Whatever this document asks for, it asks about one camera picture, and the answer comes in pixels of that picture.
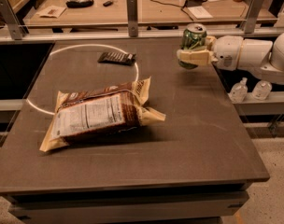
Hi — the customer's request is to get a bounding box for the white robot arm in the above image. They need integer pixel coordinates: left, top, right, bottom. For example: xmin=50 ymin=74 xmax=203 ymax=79
xmin=177 ymin=33 xmax=284 ymax=85

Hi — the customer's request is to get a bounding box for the clear plastic bottle left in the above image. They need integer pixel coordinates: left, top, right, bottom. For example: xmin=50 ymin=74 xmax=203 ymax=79
xmin=229 ymin=77 xmax=248 ymax=103

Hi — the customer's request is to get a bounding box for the white notepad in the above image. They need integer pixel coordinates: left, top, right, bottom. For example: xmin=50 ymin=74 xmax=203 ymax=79
xmin=188 ymin=6 xmax=212 ymax=19

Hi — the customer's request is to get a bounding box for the green soda can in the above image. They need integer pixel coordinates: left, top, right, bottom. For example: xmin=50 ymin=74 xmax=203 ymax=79
xmin=177 ymin=23 xmax=206 ymax=69

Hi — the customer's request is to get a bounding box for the black oblong object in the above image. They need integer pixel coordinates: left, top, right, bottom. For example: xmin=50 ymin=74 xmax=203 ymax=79
xmin=66 ymin=0 xmax=94 ymax=8

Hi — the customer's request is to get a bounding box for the paper napkin on desk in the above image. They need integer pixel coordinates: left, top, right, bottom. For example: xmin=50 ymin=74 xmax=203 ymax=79
xmin=38 ymin=6 xmax=65 ymax=18

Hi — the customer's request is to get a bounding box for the clear plastic bottle right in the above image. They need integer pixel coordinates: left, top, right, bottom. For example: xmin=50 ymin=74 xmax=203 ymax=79
xmin=251 ymin=80 xmax=272 ymax=100

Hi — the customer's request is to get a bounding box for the right metal bracket post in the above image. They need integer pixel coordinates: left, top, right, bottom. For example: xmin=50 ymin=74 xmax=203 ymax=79
xmin=240 ymin=0 xmax=264 ymax=34

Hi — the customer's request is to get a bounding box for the small black device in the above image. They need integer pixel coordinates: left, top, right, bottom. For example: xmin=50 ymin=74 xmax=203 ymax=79
xmin=103 ymin=1 xmax=113 ymax=7

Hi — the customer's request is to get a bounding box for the clear plastic bottle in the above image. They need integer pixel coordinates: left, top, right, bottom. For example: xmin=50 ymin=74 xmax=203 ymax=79
xmin=229 ymin=77 xmax=248 ymax=103
xmin=251 ymin=80 xmax=272 ymax=100

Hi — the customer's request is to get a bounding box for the middle metal bracket post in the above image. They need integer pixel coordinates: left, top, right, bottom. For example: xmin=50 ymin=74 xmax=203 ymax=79
xmin=126 ymin=0 xmax=138 ymax=37

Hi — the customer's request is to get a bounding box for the metal bracket post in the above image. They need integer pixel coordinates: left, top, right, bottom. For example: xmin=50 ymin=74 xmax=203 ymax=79
xmin=240 ymin=0 xmax=264 ymax=34
xmin=0 ymin=0 xmax=25 ymax=40
xmin=126 ymin=0 xmax=138 ymax=37

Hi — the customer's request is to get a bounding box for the dark chocolate bar wrapper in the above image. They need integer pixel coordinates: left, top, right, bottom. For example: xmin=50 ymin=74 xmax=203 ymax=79
xmin=98 ymin=52 xmax=135 ymax=65

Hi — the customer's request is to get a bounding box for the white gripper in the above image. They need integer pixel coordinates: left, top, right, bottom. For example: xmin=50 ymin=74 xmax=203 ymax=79
xmin=177 ymin=35 xmax=243 ymax=71

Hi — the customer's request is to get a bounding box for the left metal bracket post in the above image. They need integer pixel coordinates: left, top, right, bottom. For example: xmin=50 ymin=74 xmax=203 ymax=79
xmin=0 ymin=0 xmax=25 ymax=40

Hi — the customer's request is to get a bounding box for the brown and cream snack bag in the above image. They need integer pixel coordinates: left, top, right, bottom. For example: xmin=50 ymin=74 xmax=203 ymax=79
xmin=40 ymin=78 xmax=165 ymax=152

